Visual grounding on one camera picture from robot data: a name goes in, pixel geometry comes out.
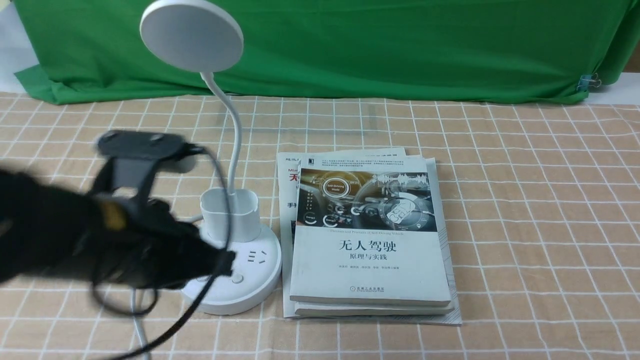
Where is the white desk lamp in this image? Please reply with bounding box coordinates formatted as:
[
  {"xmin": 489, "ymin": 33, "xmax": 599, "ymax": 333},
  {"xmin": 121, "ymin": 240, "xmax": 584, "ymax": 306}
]
[{"xmin": 139, "ymin": 0, "xmax": 282, "ymax": 316}]

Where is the white self-driving textbook top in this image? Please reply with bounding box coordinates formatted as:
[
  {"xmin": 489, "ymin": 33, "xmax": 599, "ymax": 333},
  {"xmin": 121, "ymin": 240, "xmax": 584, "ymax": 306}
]
[{"xmin": 289, "ymin": 168, "xmax": 452, "ymax": 307}]

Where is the blue binder clip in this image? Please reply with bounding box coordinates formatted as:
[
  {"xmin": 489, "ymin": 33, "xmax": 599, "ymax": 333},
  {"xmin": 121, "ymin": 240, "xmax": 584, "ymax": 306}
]
[{"xmin": 576, "ymin": 73, "xmax": 602, "ymax": 92}]

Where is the white lamp power cord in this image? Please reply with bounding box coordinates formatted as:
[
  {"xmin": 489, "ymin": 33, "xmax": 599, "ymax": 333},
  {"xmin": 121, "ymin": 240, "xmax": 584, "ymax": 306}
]
[{"xmin": 131, "ymin": 215, "xmax": 206, "ymax": 360}]

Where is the middle white book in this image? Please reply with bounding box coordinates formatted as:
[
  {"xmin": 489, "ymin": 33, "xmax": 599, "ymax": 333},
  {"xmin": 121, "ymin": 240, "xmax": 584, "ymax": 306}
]
[{"xmin": 293, "ymin": 156, "xmax": 457, "ymax": 317}]

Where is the black camera cable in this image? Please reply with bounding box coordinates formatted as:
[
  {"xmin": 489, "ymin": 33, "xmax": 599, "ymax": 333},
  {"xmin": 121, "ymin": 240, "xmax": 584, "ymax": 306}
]
[{"xmin": 90, "ymin": 144, "xmax": 236, "ymax": 360}]

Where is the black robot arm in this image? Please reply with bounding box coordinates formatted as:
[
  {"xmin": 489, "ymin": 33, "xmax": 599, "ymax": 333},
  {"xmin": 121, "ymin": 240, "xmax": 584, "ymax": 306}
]
[{"xmin": 0, "ymin": 169, "xmax": 236, "ymax": 290}]

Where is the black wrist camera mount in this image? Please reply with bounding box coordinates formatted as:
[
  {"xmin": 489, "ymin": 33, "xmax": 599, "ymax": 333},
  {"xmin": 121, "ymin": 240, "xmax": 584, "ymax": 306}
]
[{"xmin": 88, "ymin": 129, "xmax": 205, "ymax": 212}]

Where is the green backdrop cloth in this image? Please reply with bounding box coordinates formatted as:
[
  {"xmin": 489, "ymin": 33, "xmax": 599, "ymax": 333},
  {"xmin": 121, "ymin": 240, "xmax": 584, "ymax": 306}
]
[{"xmin": 14, "ymin": 0, "xmax": 639, "ymax": 105}]

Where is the bottom thin white booklet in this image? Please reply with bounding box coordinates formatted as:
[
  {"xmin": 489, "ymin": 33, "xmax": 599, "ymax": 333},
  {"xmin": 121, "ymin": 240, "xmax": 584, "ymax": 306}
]
[{"xmin": 276, "ymin": 152, "xmax": 463, "ymax": 326}]

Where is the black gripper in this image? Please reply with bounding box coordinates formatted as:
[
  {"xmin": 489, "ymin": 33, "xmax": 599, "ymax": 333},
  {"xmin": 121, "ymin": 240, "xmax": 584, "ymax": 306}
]
[{"xmin": 100, "ymin": 197, "xmax": 237, "ymax": 290}]

